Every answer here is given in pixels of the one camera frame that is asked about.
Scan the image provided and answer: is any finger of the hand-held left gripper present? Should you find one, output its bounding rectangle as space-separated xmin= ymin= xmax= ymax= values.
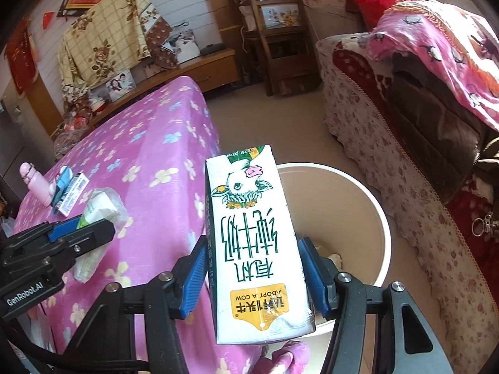
xmin=46 ymin=214 xmax=84 ymax=243
xmin=60 ymin=218 xmax=118 ymax=263

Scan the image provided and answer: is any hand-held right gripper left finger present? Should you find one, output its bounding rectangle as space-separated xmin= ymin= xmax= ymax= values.
xmin=70 ymin=236 xmax=210 ymax=374

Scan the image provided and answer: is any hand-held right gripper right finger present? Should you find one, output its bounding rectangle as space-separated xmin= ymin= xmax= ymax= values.
xmin=297 ymin=237 xmax=457 ymax=374

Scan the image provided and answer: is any clear green white tissue packet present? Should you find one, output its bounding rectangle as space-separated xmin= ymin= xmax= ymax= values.
xmin=74 ymin=188 xmax=126 ymax=284

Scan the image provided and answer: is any white cow print milk carton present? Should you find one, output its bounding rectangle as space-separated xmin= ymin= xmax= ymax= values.
xmin=205 ymin=144 xmax=316 ymax=345

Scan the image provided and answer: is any beige plastic bucket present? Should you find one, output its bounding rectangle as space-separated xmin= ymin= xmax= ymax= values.
xmin=275 ymin=163 xmax=391 ymax=336

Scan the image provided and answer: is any white printed cardboard box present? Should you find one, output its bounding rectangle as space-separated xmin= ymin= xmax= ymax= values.
xmin=51 ymin=173 xmax=89 ymax=217

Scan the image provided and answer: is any blue tissue packet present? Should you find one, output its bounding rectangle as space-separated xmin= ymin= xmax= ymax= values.
xmin=55 ymin=167 xmax=75 ymax=188

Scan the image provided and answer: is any pink water bottle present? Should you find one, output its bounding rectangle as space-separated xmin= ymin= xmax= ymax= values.
xmin=19 ymin=163 xmax=53 ymax=207

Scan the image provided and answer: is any clear plastic bag pile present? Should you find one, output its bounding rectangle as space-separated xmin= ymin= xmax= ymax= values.
xmin=52 ymin=109 xmax=94 ymax=157

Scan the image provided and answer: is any grey refrigerator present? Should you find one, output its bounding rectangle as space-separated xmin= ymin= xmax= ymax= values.
xmin=0 ymin=97 xmax=36 ymax=191

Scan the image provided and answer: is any pink floral table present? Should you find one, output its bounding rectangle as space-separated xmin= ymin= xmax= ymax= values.
xmin=12 ymin=76 xmax=262 ymax=374

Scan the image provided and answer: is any small framed couple photo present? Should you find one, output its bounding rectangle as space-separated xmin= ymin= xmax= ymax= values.
xmin=106 ymin=69 xmax=136 ymax=92

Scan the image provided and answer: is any red hanging knot decoration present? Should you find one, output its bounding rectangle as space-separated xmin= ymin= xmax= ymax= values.
xmin=5 ymin=21 xmax=40 ymax=82

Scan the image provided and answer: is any floral covered sofa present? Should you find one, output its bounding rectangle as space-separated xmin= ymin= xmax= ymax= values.
xmin=316 ymin=33 xmax=499 ymax=359

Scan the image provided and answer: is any brown jacket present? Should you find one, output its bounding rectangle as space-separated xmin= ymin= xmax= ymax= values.
xmin=390 ymin=55 xmax=499 ymax=203

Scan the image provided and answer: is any yellow floral cover cloth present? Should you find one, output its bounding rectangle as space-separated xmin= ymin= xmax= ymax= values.
xmin=58 ymin=0 xmax=178 ymax=94

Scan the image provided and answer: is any wooden cabinet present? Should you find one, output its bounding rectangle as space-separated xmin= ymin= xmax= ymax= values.
xmin=51 ymin=47 xmax=240 ymax=133

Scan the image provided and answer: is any large portrait photo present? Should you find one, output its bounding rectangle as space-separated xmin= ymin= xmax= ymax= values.
xmin=162 ymin=29 xmax=199 ymax=64

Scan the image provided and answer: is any dark wooden chair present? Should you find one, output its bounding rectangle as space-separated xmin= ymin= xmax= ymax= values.
xmin=232 ymin=0 xmax=324 ymax=96

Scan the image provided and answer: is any pink cartoon blanket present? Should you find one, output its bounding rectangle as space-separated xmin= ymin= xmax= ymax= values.
xmin=368 ymin=0 xmax=499 ymax=131

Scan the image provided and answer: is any floral framed picture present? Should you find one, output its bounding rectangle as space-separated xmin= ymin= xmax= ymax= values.
xmin=261 ymin=3 xmax=303 ymax=28

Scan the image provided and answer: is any red cushion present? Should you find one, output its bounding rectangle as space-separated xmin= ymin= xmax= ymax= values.
xmin=353 ymin=0 xmax=418 ymax=32

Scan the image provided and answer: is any metal key ring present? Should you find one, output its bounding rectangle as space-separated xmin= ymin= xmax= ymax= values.
xmin=472 ymin=214 xmax=494 ymax=239

